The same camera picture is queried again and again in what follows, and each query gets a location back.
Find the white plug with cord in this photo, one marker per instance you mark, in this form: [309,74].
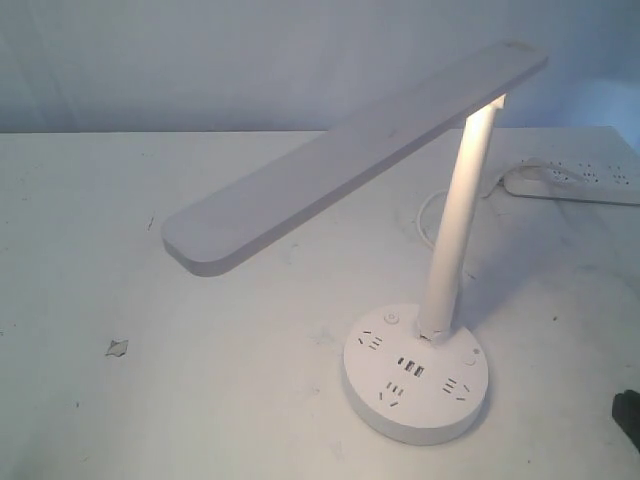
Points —
[539,179]

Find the white power strip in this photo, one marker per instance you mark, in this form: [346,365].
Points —
[617,182]

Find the white desk lamp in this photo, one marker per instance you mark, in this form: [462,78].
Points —
[409,373]

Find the small torn paper scrap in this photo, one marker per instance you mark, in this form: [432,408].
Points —
[117,349]

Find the black cloth-covered gripper finger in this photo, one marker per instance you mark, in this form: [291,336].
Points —
[625,407]

